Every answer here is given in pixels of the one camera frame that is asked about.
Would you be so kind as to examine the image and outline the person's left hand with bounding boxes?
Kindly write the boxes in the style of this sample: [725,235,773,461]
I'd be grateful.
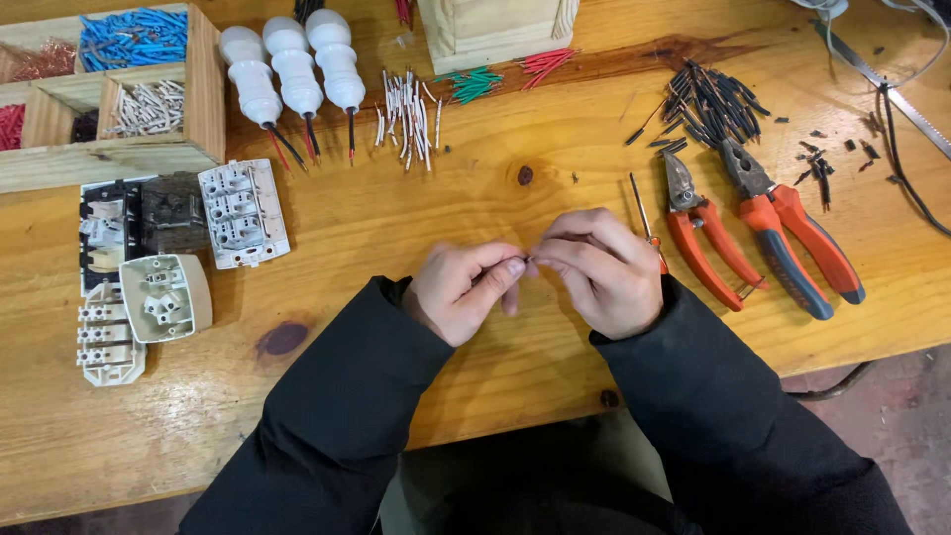
[405,241,530,348]

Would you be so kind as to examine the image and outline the person's right hand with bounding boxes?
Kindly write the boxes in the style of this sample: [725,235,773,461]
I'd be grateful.
[530,208,667,342]

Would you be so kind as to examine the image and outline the orange grey pliers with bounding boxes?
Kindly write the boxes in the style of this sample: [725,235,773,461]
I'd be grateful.
[716,137,868,322]

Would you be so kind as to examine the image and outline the person's lap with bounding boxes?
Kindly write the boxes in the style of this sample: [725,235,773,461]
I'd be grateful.
[377,407,704,535]

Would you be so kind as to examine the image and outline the scattered black insulation bits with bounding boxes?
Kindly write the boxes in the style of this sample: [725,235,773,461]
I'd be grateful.
[773,113,904,214]

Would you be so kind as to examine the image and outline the white lamp holder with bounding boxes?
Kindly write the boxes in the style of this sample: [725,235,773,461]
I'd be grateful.
[262,16,326,165]
[217,26,310,174]
[305,8,367,166]

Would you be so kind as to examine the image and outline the pale wooden block box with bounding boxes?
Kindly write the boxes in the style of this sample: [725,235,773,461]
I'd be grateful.
[415,0,581,76]

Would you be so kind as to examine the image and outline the beige socket housing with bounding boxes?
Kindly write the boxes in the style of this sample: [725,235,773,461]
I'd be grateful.
[118,253,214,345]

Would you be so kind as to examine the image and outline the wooden compartment box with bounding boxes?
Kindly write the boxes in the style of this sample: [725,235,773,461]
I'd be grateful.
[0,3,227,195]

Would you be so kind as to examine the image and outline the pile of copper strands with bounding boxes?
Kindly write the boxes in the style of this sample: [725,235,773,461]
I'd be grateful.
[0,39,78,83]

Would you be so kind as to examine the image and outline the small orange-handled screwdriver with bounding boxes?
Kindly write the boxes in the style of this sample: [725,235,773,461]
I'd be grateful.
[629,171,670,276]

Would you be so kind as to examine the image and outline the orange wire stripper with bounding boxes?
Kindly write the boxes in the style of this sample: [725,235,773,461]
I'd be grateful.
[660,150,771,314]

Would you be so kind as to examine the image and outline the loose white wire pieces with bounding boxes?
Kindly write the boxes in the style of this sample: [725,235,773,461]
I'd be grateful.
[373,67,445,174]

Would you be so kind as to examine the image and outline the pile of black wire pieces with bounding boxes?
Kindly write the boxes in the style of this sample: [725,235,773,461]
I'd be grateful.
[623,58,773,156]

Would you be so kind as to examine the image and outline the pile of green wire pieces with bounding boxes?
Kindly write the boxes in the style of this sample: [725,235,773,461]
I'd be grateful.
[434,65,505,107]

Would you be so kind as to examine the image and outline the pile of red wire pieces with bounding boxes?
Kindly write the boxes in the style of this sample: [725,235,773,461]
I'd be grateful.
[514,48,580,93]

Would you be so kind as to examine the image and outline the dark switch module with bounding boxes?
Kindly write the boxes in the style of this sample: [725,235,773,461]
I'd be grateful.
[140,171,212,256]

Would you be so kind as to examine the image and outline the black cable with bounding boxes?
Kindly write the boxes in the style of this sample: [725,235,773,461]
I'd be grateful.
[878,80,951,239]

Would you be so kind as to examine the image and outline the white terminal switch module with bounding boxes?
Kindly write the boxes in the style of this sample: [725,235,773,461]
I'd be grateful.
[75,281,149,389]

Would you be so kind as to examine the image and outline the black white switch frame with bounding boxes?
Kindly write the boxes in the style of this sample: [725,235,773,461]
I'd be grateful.
[77,176,150,299]

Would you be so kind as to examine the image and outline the boxed white wire pieces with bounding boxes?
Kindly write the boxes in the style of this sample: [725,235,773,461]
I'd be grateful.
[106,79,186,139]

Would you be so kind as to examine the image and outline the white cable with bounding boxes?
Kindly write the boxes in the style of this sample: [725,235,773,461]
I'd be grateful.
[788,0,951,92]

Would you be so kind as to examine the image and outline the boxed black wire pieces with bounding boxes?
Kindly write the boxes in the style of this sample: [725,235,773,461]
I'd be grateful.
[70,110,101,144]

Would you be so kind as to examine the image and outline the pile of blue wire pieces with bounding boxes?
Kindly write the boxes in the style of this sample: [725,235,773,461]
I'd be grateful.
[79,7,190,74]

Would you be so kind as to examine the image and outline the boxed red wire pieces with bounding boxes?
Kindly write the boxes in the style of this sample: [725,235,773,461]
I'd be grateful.
[0,103,28,153]

